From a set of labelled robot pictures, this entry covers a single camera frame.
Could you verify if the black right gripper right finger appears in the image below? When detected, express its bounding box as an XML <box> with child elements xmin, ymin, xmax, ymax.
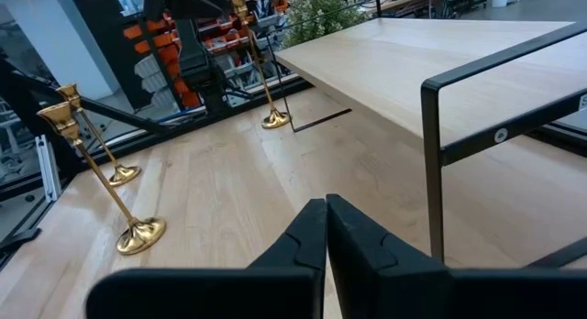
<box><xmin>326</xmin><ymin>193</ymin><xmax>587</xmax><ymax>319</ymax></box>

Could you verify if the orange parts bin rack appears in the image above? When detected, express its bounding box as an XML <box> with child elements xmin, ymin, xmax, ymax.
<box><xmin>121</xmin><ymin>0</ymin><xmax>291</xmax><ymax>110</ymax></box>

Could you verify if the silver aluminium extrusion post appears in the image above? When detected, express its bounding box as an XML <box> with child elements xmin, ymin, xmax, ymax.
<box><xmin>35</xmin><ymin>134</ymin><xmax>62</xmax><ymax>204</ymax></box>

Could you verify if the green white-flowered faux plant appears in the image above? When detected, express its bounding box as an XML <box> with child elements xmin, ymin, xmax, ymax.
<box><xmin>283</xmin><ymin>0</ymin><xmax>371</xmax><ymax>49</ymax></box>

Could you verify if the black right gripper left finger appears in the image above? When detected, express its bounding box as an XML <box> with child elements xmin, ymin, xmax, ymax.
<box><xmin>84</xmin><ymin>197</ymin><xmax>328</xmax><ymax>319</ymax></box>

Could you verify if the tall brass candlestick holder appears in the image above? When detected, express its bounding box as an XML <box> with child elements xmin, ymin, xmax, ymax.
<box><xmin>37</xmin><ymin>101</ymin><xmax>167</xmax><ymax>257</ymax></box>
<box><xmin>230</xmin><ymin>0</ymin><xmax>293</xmax><ymax>130</ymax></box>
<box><xmin>55</xmin><ymin>83</ymin><xmax>142</xmax><ymax>188</ymax></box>

